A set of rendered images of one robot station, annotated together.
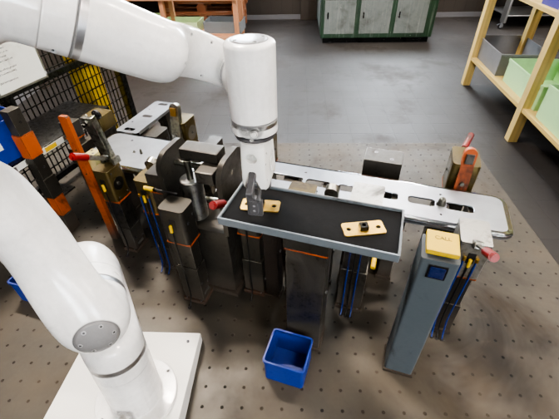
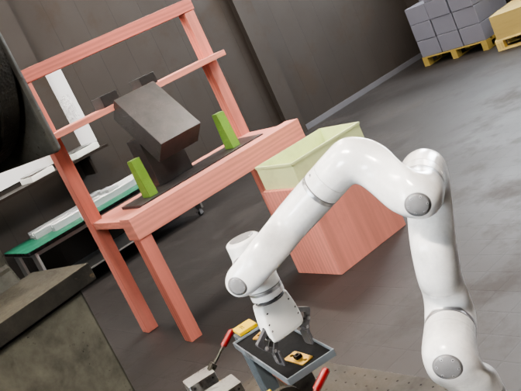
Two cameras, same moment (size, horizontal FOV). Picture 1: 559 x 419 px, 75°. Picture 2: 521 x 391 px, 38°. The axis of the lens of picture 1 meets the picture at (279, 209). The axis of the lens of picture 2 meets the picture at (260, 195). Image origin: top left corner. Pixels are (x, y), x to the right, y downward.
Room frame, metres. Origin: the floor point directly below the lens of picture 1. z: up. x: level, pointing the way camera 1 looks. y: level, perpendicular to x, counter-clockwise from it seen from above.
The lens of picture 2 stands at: (1.61, 1.47, 1.98)
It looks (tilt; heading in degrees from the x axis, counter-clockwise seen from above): 13 degrees down; 232
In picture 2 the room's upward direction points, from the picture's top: 25 degrees counter-clockwise
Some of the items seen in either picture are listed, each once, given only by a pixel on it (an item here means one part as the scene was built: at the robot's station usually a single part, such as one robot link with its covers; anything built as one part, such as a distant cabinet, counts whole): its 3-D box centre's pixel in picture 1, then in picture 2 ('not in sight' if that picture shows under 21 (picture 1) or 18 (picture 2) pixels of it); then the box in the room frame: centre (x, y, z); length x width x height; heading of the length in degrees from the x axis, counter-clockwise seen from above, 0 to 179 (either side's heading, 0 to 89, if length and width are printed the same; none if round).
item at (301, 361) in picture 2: (260, 204); (298, 356); (0.61, 0.04, 1.17); 0.08 x 0.04 x 0.01; 80
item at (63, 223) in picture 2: not in sight; (110, 226); (-2.30, -6.35, 0.40); 2.19 x 0.82 x 0.79; 177
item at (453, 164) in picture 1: (449, 199); not in sight; (0.96, -0.58, 0.88); 0.14 x 0.09 x 0.36; 161
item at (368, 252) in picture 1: (311, 216); (281, 348); (0.57, -0.07, 1.16); 0.37 x 0.14 x 0.02; 71
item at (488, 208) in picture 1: (272, 174); not in sight; (0.96, 0.02, 1.00); 1.38 x 0.22 x 0.02; 71
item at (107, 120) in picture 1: (111, 152); not in sight; (1.33, 0.70, 0.88); 0.08 x 0.08 x 0.36; 71
